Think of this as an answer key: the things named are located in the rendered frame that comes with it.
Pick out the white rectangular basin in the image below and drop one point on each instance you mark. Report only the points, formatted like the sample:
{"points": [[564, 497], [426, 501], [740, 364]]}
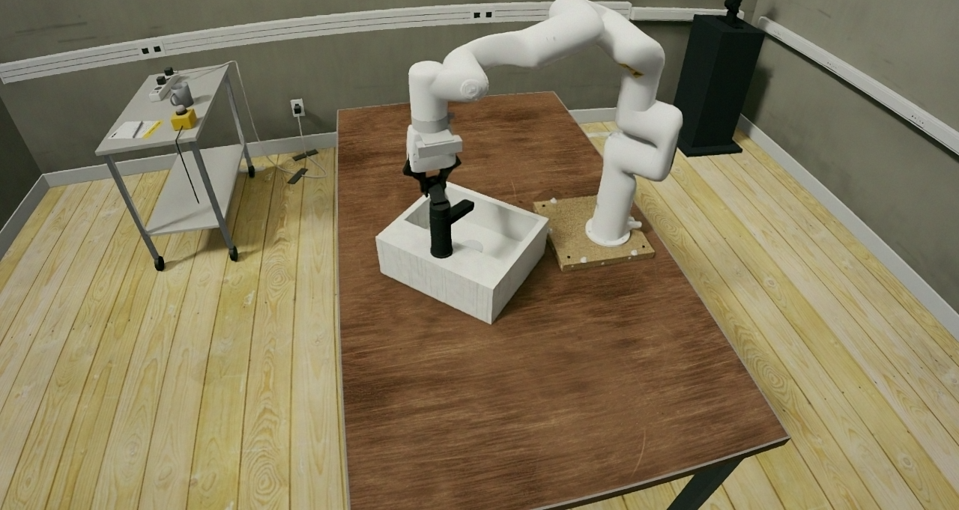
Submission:
{"points": [[495, 247]]}

